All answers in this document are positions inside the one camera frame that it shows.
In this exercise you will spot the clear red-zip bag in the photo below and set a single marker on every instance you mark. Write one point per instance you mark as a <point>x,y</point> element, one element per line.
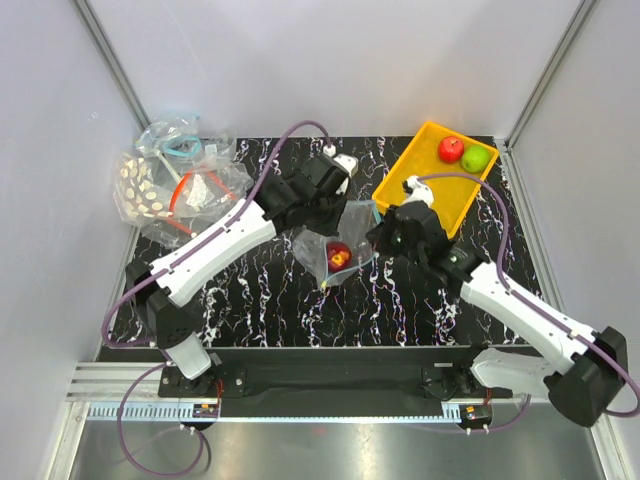
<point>181,212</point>

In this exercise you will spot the polka dot bag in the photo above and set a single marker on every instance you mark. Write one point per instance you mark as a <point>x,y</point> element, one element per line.
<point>143,189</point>

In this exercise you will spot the yellow plastic tray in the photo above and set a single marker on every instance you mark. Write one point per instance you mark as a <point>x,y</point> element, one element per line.
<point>453,195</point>

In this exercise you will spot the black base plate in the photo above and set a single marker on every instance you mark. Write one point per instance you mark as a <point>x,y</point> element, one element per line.
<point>326,384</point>

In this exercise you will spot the clear blue-zip bag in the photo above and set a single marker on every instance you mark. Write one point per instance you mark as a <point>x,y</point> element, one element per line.
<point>178,138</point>
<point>309,248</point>

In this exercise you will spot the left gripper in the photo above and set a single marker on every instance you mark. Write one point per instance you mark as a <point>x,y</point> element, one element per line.
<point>330,228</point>

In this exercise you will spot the dark red apple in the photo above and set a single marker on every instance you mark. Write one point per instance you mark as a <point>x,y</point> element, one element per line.
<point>339,256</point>

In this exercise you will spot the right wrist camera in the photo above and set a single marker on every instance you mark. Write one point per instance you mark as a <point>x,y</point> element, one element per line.
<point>416,190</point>

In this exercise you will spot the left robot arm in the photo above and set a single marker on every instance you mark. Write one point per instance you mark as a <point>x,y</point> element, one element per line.
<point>314,196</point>

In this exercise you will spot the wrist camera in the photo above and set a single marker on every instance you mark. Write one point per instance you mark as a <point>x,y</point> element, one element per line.
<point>416,190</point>
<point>349,164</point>

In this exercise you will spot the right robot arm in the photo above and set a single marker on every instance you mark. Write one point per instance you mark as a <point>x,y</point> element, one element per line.
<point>578,369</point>

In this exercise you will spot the green apple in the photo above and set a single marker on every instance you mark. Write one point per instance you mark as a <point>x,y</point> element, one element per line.
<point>475,159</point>

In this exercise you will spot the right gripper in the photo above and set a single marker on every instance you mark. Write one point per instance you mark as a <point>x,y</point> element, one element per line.
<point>379,235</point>

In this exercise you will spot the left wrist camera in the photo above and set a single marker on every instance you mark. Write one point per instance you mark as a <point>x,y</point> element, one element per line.
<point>349,164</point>

